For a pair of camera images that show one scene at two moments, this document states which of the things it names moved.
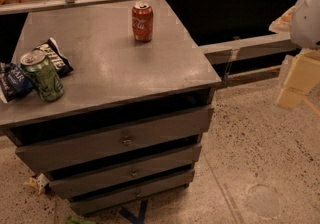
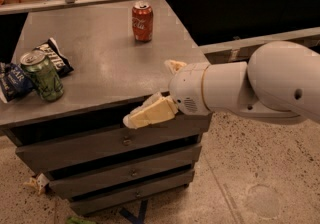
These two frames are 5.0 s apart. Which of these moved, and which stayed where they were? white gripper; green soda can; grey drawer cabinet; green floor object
Moved: white gripper
Stayed: grey drawer cabinet; green floor object; green soda can
